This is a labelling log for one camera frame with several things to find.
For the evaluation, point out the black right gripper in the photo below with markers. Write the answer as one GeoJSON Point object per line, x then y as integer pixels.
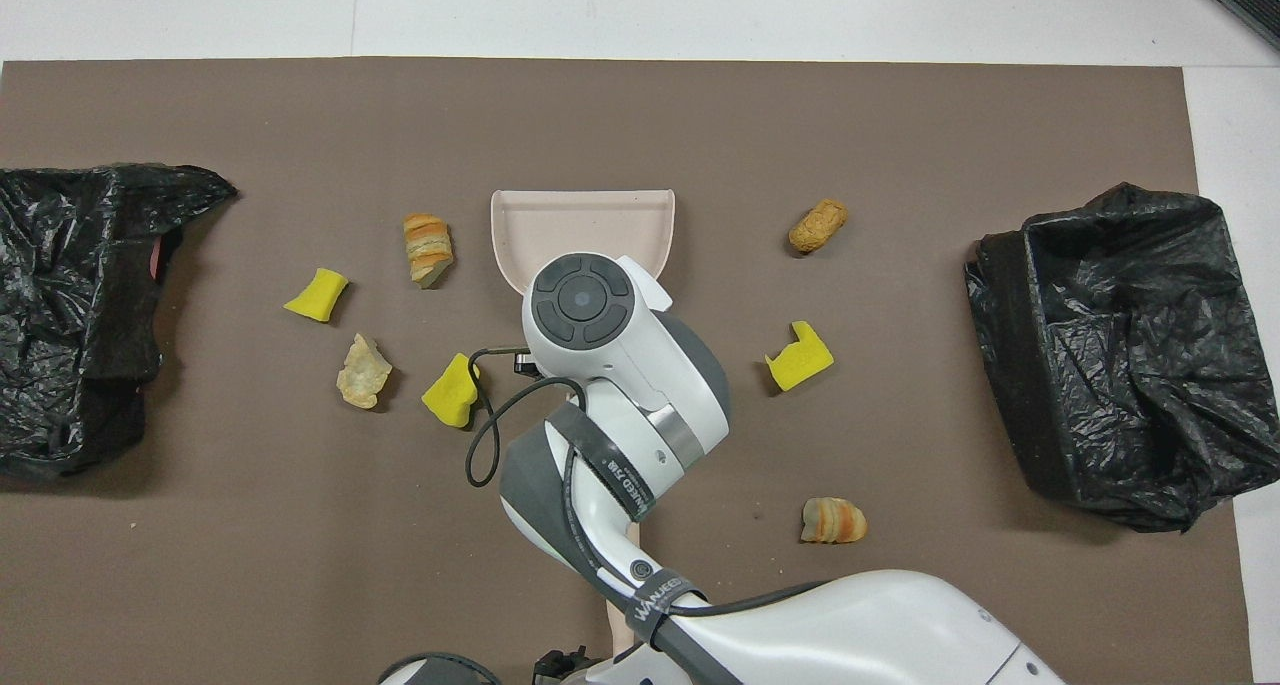
{"type": "Point", "coordinates": [527, 363]}

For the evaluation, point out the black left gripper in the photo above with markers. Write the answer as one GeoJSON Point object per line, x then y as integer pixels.
{"type": "Point", "coordinates": [560, 665]}

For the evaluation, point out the beige brush with black bristles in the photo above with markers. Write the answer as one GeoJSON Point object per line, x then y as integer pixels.
{"type": "Point", "coordinates": [617, 633]}

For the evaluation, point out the bumpy yellow sponge piece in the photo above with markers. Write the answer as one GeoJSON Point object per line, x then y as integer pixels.
{"type": "Point", "coordinates": [450, 392]}

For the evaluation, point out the beige plastic dustpan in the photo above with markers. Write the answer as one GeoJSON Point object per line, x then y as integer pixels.
{"type": "Point", "coordinates": [580, 223]}

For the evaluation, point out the striped orange bread chunk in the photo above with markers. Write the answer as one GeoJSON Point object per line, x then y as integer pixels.
{"type": "Point", "coordinates": [427, 247]}

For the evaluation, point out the pale crumbly bread chunk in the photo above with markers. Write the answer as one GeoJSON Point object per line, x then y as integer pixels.
{"type": "Point", "coordinates": [362, 373]}

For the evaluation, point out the smooth yellow sponge piece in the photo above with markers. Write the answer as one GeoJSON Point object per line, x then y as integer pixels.
{"type": "Point", "coordinates": [318, 296]}

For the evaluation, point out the notched yellow sponge piece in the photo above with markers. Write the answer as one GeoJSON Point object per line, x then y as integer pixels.
{"type": "Point", "coordinates": [800, 360]}

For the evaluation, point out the rounded striped bread roll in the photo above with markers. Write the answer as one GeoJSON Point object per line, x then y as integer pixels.
{"type": "Point", "coordinates": [833, 521]}

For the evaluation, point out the brown peanut shaped bread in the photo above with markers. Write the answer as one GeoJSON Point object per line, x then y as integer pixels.
{"type": "Point", "coordinates": [818, 225]}

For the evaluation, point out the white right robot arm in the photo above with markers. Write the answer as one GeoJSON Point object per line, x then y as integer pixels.
{"type": "Point", "coordinates": [620, 365]}

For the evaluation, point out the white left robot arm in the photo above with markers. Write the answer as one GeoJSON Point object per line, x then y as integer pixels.
{"type": "Point", "coordinates": [440, 673]}

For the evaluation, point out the black bag lined trash bin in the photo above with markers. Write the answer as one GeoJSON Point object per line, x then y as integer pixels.
{"type": "Point", "coordinates": [50, 405]}
{"type": "Point", "coordinates": [1130, 365]}

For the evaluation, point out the brown table mat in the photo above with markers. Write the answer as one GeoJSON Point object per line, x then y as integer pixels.
{"type": "Point", "coordinates": [640, 135]}

